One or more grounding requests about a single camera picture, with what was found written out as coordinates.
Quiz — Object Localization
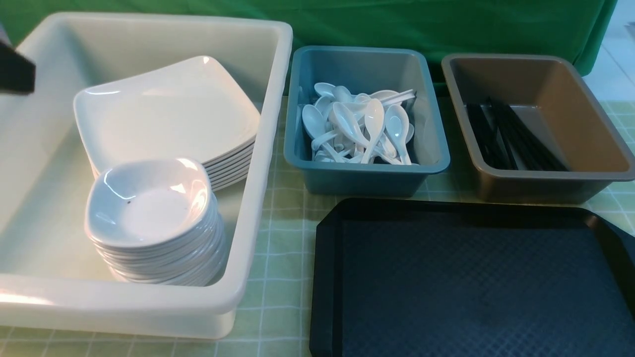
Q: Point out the green backdrop cloth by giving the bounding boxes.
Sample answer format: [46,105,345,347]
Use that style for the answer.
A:
[0,0,617,90]

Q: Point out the black serving tray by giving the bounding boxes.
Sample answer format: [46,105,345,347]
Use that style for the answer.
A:
[309,197,635,357]

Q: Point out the black chopsticks in bin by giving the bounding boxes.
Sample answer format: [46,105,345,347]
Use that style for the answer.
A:
[465,102,569,172]

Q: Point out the green checked tablecloth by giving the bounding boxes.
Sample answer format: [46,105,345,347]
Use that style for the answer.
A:
[0,99,635,357]

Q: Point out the pile of white soup spoons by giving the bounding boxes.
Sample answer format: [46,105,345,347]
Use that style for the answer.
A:
[300,83,416,165]

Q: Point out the white bowl tray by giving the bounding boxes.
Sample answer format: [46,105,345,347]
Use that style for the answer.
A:
[92,213,224,260]
[84,157,218,248]

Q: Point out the stack of white bowls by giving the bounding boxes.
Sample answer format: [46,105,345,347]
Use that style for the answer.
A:
[97,213,229,287]

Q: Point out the white square rice plate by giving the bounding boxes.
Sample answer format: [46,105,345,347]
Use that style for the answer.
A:
[73,55,260,172]

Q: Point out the black chopstick pair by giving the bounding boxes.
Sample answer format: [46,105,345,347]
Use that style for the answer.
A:
[488,97,569,172]

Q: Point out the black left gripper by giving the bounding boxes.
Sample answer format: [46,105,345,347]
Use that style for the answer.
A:
[0,26,36,95]

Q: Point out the large white plastic tub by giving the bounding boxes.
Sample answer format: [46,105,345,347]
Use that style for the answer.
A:
[0,12,293,339]

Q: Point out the stack of white square plates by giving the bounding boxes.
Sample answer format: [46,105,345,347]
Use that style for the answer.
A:
[82,133,256,190]

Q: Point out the brown plastic chopstick bin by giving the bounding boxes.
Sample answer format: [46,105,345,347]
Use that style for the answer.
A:
[442,54,634,204]

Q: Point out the teal plastic spoon bin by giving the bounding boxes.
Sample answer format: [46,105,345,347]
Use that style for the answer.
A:
[284,46,450,197]

